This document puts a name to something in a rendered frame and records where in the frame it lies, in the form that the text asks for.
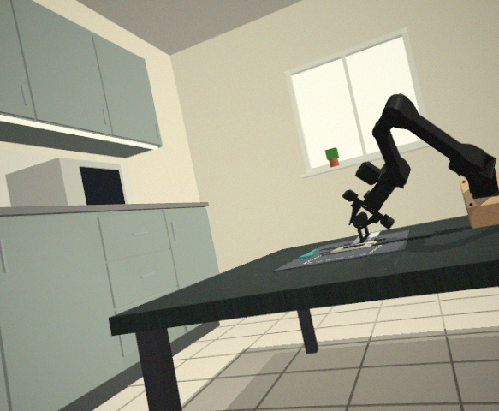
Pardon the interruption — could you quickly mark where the teal small trowel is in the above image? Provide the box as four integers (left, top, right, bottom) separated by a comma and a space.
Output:
299, 249, 317, 259

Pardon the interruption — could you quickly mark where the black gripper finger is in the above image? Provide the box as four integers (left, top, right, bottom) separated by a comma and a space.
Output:
348, 204, 361, 225
361, 216, 379, 229

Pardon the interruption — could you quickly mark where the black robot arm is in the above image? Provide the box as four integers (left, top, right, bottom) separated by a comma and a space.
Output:
355, 93, 499, 199

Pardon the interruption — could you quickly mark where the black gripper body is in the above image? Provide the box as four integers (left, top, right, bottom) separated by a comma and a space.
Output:
342, 188, 394, 229

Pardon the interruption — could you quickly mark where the cream square tile with dark centre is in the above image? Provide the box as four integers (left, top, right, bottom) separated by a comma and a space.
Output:
330, 241, 377, 253

